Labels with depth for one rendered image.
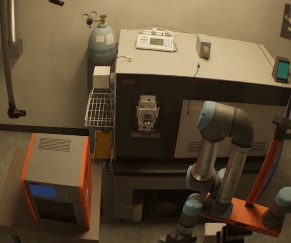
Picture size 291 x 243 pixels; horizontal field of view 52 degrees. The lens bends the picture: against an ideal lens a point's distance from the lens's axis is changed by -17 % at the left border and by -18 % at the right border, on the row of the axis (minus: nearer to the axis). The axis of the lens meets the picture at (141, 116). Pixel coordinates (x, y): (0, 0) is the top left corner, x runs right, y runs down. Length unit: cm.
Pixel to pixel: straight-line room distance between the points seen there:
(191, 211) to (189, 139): 102
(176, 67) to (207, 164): 78
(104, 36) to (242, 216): 178
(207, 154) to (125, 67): 84
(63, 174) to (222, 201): 85
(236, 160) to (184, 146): 103
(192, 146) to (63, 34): 159
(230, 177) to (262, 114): 101
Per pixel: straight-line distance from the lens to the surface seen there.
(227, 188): 138
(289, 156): 403
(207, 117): 126
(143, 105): 201
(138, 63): 208
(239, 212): 176
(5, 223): 216
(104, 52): 277
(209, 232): 211
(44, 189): 181
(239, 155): 132
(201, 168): 150
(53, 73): 336
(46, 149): 194
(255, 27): 325
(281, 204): 162
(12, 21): 314
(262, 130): 240
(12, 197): 228
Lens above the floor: 242
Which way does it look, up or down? 37 degrees down
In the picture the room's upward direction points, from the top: 4 degrees clockwise
